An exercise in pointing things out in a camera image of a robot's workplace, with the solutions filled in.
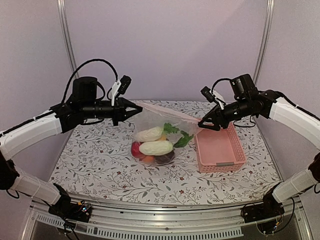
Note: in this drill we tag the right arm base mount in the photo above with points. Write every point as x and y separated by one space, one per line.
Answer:
268 217

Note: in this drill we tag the red mushroom toy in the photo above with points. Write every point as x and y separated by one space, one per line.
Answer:
135 149

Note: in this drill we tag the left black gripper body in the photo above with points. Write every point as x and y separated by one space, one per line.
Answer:
90 111

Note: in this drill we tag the white radish toy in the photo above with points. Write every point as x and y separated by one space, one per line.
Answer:
149 135

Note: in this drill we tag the dark purple fruit toy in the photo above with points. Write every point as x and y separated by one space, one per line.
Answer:
165 159

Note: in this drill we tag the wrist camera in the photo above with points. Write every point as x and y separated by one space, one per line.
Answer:
242 86
89 90

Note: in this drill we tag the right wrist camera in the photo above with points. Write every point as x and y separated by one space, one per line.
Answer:
242 86

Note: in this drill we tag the white radish with green leaf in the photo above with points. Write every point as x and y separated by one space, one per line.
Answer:
176 138

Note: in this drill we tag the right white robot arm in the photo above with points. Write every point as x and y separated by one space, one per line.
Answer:
276 106

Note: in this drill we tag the right aluminium frame post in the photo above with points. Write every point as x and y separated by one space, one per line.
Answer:
270 6

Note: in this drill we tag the aluminium frame post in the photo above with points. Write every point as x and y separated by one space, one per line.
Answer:
61 6
270 6

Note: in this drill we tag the front aluminium rail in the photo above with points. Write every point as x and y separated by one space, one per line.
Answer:
121 220

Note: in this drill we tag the orange tangerine toy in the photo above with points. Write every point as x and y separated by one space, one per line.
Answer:
149 159

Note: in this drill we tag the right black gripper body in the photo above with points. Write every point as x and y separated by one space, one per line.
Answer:
244 110

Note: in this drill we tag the floral table mat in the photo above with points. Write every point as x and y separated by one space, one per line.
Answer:
96 162

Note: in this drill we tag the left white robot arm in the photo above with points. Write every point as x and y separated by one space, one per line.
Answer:
59 119

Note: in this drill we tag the clear zip top bag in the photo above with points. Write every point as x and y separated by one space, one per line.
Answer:
155 115

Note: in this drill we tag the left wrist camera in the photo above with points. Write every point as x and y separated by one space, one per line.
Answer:
89 90

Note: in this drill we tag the yellow peach toy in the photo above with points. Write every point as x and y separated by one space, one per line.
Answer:
163 138

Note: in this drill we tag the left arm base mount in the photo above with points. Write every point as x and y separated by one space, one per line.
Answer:
80 211

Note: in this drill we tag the left aluminium frame post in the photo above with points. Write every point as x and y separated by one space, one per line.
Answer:
61 6

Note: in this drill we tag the pink plastic basket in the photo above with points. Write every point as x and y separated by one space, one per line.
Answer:
219 151

